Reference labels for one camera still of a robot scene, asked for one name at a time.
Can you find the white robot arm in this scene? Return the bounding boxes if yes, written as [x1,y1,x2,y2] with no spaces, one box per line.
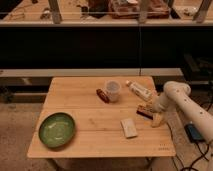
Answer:
[152,81,213,146]

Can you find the white ceramic cup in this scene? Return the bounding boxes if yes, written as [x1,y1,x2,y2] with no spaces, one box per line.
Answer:
[105,80,121,102]

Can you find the green ceramic bowl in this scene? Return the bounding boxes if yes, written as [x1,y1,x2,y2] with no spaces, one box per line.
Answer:
[38,112,76,148]

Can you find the white plastic tube bottle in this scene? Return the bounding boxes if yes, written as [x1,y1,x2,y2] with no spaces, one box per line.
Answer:
[126,80,152,101]

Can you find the wooden folding table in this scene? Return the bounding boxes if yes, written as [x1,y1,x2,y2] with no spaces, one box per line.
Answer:
[27,77,176,158]

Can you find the dark red snack bar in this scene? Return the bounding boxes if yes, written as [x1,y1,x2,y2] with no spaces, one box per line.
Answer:
[96,89,110,103]

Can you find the black cable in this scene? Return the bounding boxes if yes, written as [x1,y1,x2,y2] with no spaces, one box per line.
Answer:
[168,123,213,171]

